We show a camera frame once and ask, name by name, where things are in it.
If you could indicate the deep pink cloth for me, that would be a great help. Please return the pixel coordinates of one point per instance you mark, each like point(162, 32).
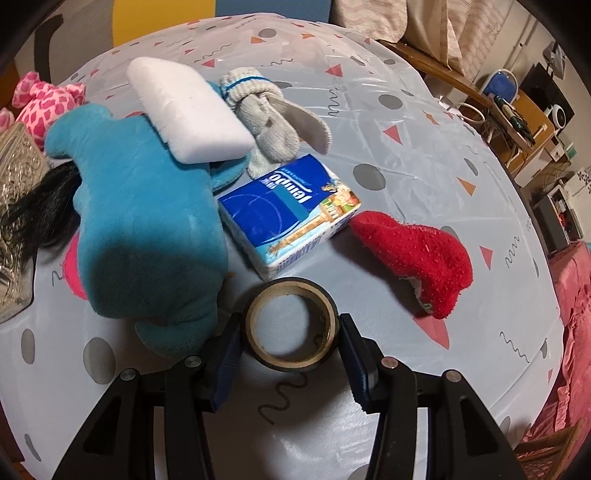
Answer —
point(74, 272)

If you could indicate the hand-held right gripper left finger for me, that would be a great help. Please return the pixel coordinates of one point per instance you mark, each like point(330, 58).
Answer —
point(226, 364)

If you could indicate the black tape roll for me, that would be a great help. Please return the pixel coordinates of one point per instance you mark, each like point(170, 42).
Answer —
point(295, 285)

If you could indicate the blue tissue packet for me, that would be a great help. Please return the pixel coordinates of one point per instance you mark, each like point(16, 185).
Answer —
point(277, 212)

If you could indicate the pale pink patterned curtain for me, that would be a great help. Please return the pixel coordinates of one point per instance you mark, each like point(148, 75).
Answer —
point(369, 18)

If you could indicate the wooden chair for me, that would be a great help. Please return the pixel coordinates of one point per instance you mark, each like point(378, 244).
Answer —
point(549, 452)

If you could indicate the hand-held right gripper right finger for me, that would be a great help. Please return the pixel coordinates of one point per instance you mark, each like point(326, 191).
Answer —
point(358, 364)

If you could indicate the black hair wig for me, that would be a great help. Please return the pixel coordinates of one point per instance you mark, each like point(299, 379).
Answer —
point(41, 207)

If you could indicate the pink bedsheet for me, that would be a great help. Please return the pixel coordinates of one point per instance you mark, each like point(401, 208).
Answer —
point(572, 323)

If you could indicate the grey knotted sock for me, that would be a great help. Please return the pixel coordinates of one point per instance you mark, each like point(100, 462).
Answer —
point(272, 134)

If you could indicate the silver ornate tissue box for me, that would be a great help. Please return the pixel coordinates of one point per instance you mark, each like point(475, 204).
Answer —
point(18, 161)

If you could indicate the wooden bench frame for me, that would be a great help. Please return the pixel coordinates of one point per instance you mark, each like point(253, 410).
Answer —
point(438, 69)

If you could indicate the pink spotted plush toy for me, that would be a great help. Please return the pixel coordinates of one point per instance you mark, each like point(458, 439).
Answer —
point(46, 106)

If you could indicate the wooden desk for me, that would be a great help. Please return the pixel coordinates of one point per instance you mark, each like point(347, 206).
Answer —
point(526, 120)

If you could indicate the red fuzzy sock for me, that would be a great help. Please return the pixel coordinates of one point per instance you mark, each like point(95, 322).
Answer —
point(425, 258)

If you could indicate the blue plush toy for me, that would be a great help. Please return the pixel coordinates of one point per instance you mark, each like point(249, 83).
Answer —
point(138, 207)

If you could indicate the multicolour chair back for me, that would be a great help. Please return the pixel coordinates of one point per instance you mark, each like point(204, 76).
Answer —
point(161, 14)

